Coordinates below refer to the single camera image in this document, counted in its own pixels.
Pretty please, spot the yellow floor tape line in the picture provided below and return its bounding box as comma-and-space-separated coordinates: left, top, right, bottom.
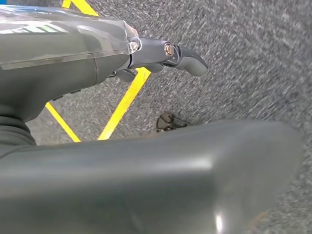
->
45, 101, 82, 143
97, 67, 152, 141
61, 0, 100, 17

